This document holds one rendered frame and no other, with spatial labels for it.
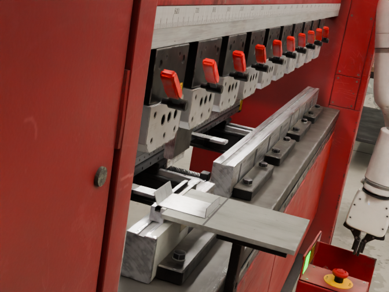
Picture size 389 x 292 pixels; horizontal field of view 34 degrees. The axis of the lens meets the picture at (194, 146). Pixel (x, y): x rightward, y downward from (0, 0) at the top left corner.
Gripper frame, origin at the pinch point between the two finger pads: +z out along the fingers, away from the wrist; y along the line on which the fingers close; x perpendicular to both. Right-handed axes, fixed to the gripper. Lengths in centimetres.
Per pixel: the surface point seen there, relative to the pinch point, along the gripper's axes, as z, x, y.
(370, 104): 84, 718, -69
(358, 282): 6.3, -6.6, 2.9
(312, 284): 7.6, -14.8, -6.8
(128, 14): -58, -131, -10
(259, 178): -3.1, 14.7, -33.0
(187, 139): -25, -41, -37
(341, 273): 3.8, -11.1, -1.2
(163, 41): -47, -71, -34
